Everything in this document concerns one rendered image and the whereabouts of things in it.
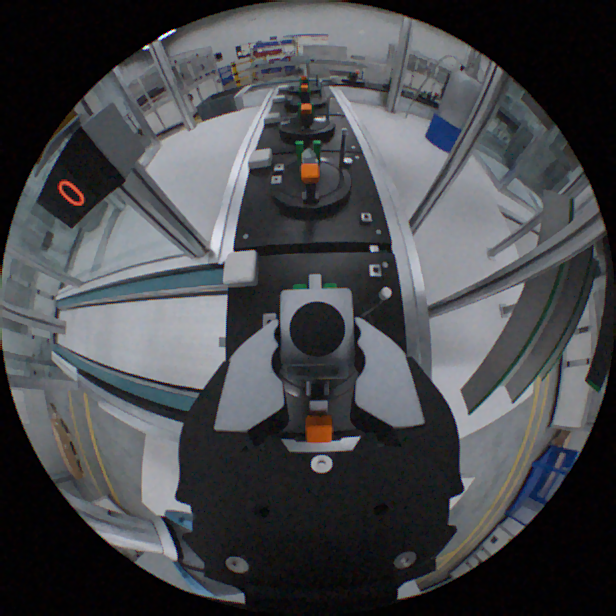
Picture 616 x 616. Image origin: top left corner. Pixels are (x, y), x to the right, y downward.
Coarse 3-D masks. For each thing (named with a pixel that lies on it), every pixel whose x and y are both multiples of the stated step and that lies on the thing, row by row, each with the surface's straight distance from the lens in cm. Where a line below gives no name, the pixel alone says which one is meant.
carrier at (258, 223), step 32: (256, 160) 42; (288, 160) 43; (320, 160) 37; (352, 160) 44; (256, 192) 37; (288, 192) 33; (320, 192) 32; (352, 192) 36; (256, 224) 32; (288, 224) 31; (320, 224) 30; (352, 224) 31; (384, 224) 33
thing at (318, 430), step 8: (312, 384) 21; (320, 384) 21; (312, 392) 20; (320, 392) 20; (312, 400) 15; (320, 400) 15; (312, 408) 16; (320, 408) 16; (312, 416) 16; (320, 416) 16; (328, 416) 16; (312, 424) 16; (320, 424) 16; (328, 424) 16; (312, 432) 16; (320, 432) 16; (328, 432) 16; (312, 440) 16; (320, 440) 16; (328, 440) 16
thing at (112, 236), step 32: (32, 192) 40; (32, 224) 50; (64, 224) 42; (96, 224) 37; (128, 224) 33; (32, 256) 72; (64, 256) 58; (96, 256) 49; (128, 256) 44; (160, 256) 40
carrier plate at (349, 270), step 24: (264, 264) 28; (288, 264) 27; (312, 264) 27; (336, 264) 27; (360, 264) 28; (384, 264) 29; (240, 288) 28; (264, 288) 27; (288, 288) 26; (360, 288) 26; (240, 312) 27; (384, 312) 27; (240, 336) 26; (288, 408) 26; (336, 408) 26
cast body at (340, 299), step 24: (312, 288) 16; (336, 288) 12; (288, 312) 12; (312, 312) 11; (336, 312) 11; (288, 336) 12; (312, 336) 10; (336, 336) 11; (288, 360) 12; (312, 360) 11; (336, 360) 12
